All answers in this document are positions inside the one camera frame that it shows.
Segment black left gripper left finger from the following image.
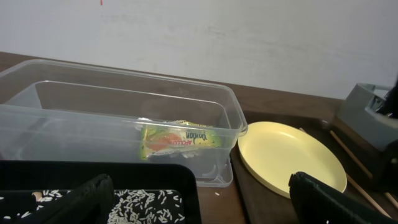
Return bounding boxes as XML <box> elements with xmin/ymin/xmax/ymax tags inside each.
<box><xmin>18</xmin><ymin>174</ymin><xmax>114</xmax><ymax>224</ymax></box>

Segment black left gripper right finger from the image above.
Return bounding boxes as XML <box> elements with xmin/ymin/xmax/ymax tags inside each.
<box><xmin>289</xmin><ymin>172</ymin><xmax>397</xmax><ymax>224</ymax></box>

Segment rice leftovers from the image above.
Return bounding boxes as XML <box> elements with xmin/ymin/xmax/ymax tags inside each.
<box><xmin>1</xmin><ymin>189</ymin><xmax>187</xmax><ymax>224</ymax></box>

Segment wooden chopstick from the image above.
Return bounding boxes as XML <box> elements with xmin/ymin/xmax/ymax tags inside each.
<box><xmin>330</xmin><ymin>130</ymin><xmax>397</xmax><ymax>208</ymax></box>
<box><xmin>336</xmin><ymin>134</ymin><xmax>391</xmax><ymax>218</ymax></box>

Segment yellow plate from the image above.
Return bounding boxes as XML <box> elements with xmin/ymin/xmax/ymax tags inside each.
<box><xmin>238</xmin><ymin>121</ymin><xmax>348</xmax><ymax>198</ymax></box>

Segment green snack wrapper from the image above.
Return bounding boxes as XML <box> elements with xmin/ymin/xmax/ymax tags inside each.
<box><xmin>139</xmin><ymin>120</ymin><xmax>222</xmax><ymax>160</ymax></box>

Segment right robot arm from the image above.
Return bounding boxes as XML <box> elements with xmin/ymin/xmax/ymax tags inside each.
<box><xmin>374</xmin><ymin>81</ymin><xmax>397</xmax><ymax>189</ymax></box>

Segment grey dishwasher rack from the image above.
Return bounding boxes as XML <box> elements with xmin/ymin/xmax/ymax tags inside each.
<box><xmin>336</xmin><ymin>83</ymin><xmax>397</xmax><ymax>152</ymax></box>

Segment black plastic tray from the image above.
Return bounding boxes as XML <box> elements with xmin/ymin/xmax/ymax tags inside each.
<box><xmin>1</xmin><ymin>161</ymin><xmax>201</xmax><ymax>224</ymax></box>

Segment dark brown serving tray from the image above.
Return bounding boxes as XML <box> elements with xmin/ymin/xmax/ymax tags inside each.
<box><xmin>231</xmin><ymin>111</ymin><xmax>397</xmax><ymax>223</ymax></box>

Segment clear plastic bin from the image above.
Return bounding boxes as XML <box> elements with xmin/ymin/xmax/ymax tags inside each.
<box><xmin>1</xmin><ymin>60</ymin><xmax>248</xmax><ymax>187</ymax></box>

